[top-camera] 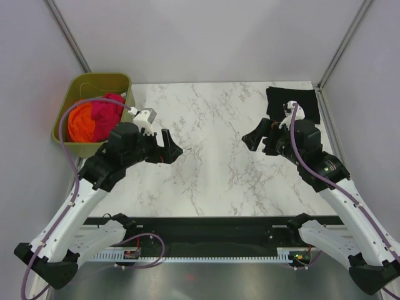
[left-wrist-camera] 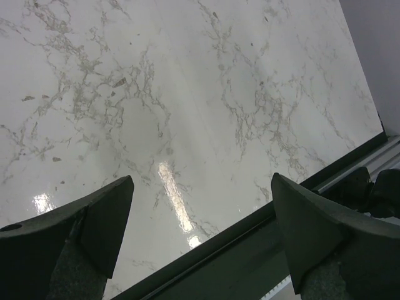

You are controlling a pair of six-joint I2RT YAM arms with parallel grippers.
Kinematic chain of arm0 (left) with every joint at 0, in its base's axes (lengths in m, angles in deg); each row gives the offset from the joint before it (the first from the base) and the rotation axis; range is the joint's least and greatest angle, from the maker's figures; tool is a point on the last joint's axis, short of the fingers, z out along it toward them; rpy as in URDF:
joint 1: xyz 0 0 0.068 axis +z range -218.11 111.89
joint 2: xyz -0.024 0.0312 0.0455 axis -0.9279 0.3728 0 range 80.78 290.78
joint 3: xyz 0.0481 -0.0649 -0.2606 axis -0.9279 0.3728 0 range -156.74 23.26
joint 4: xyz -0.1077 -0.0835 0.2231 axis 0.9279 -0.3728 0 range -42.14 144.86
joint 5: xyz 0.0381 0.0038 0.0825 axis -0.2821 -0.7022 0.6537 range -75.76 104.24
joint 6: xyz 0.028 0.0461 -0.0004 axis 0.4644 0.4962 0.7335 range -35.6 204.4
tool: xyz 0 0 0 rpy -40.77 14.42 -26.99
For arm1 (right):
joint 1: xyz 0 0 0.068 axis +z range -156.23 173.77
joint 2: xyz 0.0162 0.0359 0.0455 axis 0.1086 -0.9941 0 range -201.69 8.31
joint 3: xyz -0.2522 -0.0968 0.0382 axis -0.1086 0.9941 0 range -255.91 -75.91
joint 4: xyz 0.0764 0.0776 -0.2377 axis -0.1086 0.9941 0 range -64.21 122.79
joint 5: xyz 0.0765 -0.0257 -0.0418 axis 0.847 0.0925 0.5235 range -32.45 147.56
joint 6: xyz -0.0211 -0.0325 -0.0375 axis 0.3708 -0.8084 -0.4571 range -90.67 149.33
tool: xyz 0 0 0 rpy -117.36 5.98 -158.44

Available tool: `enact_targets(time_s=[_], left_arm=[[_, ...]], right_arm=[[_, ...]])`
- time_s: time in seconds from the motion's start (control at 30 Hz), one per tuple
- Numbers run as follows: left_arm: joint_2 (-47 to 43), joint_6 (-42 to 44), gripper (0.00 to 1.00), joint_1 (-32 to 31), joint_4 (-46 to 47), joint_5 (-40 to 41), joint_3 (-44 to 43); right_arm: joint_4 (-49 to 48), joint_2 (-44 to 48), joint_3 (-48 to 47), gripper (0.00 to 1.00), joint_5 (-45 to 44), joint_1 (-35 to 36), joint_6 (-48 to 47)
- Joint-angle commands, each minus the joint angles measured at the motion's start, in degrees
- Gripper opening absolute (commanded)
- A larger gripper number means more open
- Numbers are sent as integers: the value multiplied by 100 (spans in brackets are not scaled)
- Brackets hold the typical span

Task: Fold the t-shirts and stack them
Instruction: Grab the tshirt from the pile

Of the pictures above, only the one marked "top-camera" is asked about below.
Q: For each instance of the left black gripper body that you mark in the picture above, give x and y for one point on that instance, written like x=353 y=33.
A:
x=147 y=149

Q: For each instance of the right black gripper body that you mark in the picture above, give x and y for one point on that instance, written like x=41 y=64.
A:
x=280 y=142

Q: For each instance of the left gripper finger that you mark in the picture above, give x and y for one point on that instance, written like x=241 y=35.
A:
x=170 y=153
x=166 y=138

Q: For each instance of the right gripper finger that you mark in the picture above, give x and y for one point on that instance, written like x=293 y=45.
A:
x=263 y=129
x=252 y=140

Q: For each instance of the magenta red t shirt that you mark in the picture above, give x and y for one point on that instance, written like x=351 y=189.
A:
x=105 y=116

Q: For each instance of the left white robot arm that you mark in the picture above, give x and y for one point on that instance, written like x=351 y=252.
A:
x=56 y=255

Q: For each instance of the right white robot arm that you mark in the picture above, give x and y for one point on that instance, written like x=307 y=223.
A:
x=372 y=258

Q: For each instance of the folded black t shirt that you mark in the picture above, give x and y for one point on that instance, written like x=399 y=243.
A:
x=278 y=98

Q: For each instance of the orange t shirt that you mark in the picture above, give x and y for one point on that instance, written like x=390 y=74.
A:
x=80 y=125

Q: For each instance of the olive green plastic bin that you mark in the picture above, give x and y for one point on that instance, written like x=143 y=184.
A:
x=92 y=87

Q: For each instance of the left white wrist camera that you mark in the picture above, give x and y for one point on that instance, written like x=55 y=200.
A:
x=144 y=120

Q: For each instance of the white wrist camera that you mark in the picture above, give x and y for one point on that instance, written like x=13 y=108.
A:
x=144 y=120
x=295 y=112

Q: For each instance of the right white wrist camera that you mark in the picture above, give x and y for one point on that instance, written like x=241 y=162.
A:
x=295 y=112

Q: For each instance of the right aluminium frame post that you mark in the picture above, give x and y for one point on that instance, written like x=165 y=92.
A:
x=345 y=41

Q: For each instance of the aluminium frame post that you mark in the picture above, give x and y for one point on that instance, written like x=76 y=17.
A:
x=345 y=41
x=67 y=34

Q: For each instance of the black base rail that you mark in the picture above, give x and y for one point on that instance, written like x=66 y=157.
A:
x=210 y=236

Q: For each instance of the white slotted cable duct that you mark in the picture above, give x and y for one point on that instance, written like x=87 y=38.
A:
x=121 y=255

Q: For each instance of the left aluminium frame post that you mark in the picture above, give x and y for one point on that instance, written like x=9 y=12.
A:
x=67 y=34

